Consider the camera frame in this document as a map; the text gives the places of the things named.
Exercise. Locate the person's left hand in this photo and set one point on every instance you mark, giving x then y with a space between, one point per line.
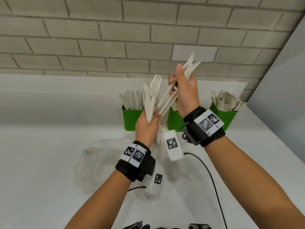
146 131

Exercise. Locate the person's right hand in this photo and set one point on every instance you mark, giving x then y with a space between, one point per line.
188 97

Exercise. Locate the handful of white plastic forks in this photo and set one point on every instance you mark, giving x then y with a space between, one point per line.
190 66

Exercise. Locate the handful of white plastic cutlery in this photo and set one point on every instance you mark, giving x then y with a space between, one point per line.
155 88

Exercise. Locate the bunch of white plastic knives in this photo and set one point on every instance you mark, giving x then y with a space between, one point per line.
131 98

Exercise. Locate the bunch of white plastic spoons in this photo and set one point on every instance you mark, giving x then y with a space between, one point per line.
228 101

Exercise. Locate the clear plastic bag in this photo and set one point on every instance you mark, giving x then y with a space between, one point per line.
100 162

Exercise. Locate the person's left forearm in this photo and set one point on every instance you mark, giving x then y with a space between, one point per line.
97 202

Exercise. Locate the person's right forearm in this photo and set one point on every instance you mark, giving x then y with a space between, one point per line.
252 183

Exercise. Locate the person's black clothing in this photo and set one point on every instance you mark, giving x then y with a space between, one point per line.
166 227

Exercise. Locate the black left wrist band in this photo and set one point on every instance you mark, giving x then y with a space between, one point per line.
146 166

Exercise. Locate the black wrist band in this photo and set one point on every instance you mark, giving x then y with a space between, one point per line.
146 166
212 138

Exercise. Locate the black right wrist band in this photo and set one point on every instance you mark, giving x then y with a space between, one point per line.
212 138

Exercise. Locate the black harness buckle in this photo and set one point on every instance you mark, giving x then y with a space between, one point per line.
133 226
200 226

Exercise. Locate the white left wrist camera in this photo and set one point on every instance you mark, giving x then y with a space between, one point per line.
153 188

